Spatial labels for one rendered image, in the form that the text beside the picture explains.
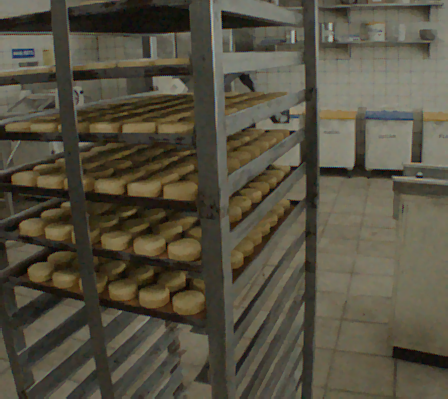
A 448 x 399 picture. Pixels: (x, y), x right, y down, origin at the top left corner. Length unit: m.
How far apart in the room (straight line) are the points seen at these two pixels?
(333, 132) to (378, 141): 0.52
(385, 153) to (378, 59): 1.22
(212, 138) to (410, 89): 5.52
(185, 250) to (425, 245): 1.57
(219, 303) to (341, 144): 4.90
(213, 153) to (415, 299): 1.77
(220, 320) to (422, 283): 1.62
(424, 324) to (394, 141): 3.41
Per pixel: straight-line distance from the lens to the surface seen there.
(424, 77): 6.06
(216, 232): 0.62
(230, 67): 0.71
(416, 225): 2.12
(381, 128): 5.44
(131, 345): 1.35
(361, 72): 6.05
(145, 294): 0.77
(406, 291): 2.25
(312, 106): 1.17
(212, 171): 0.60
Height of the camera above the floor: 1.42
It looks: 14 degrees down
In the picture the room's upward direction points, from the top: 3 degrees counter-clockwise
